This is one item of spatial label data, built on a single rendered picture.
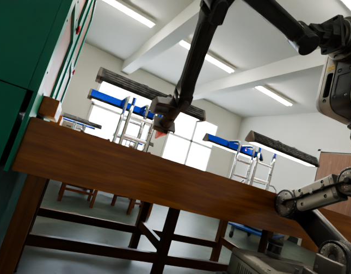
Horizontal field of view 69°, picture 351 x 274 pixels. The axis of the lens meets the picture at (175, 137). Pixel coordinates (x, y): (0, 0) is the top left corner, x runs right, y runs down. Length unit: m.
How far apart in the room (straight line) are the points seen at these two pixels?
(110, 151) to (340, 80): 0.90
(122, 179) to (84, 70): 5.58
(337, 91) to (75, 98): 5.73
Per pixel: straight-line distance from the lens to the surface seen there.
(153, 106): 1.02
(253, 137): 1.65
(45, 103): 1.09
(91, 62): 6.55
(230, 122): 8.18
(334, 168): 6.15
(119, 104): 1.87
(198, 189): 1.11
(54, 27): 0.99
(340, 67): 1.19
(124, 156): 0.98
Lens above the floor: 0.72
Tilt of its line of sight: 8 degrees up
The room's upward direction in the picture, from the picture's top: 17 degrees clockwise
